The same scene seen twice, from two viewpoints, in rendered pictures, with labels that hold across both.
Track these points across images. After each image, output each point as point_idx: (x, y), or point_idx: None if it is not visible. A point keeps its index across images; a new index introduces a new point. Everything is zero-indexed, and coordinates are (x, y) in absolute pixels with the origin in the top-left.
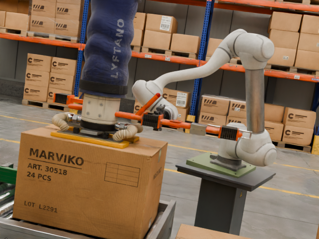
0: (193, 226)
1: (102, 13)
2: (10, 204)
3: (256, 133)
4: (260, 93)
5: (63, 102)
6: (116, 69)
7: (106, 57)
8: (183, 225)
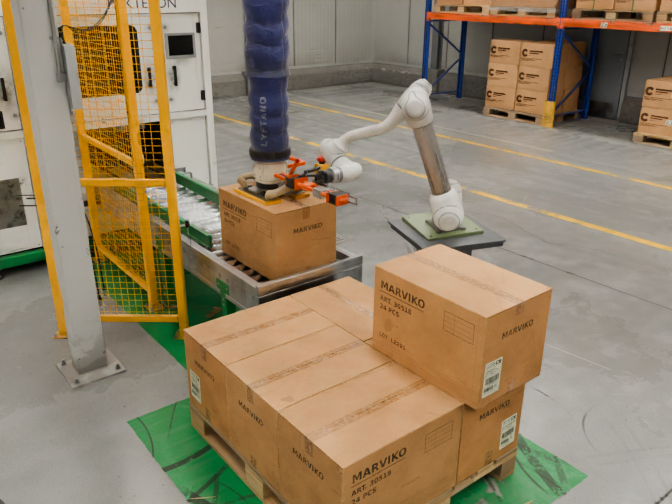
0: (354, 280)
1: (250, 93)
2: None
3: (435, 195)
4: (427, 152)
5: None
6: (265, 139)
7: (257, 129)
8: (346, 278)
